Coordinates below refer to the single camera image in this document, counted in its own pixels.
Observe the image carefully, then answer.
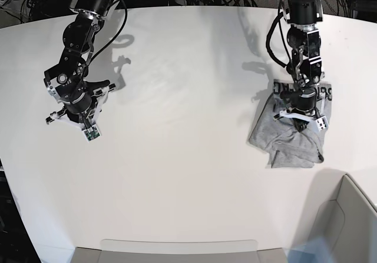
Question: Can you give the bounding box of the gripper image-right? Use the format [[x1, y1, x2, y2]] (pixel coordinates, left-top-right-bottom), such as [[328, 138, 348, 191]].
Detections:
[[273, 86, 328, 132]]

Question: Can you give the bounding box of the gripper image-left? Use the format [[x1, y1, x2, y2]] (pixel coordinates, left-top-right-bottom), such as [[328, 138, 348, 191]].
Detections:
[[45, 82, 115, 131]]

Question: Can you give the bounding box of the grey T-shirt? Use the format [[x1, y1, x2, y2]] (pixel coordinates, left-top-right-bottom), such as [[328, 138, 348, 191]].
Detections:
[[249, 79, 326, 168]]

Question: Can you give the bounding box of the beige bin at right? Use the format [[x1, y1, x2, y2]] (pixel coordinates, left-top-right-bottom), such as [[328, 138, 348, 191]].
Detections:
[[316, 175, 376, 262]]

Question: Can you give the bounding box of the beige bin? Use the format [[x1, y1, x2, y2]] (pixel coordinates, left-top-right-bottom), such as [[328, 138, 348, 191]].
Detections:
[[316, 175, 376, 262], [71, 239, 287, 262]]

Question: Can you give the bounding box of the beige bin at bottom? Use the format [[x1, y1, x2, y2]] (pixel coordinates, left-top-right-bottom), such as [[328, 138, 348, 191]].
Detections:
[[71, 239, 287, 262]]

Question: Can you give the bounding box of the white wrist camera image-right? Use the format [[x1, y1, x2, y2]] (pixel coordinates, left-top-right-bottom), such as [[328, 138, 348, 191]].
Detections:
[[313, 115, 329, 132]]

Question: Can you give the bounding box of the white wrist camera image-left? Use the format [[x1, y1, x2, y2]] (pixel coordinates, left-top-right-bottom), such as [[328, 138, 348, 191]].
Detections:
[[82, 124, 101, 142]]

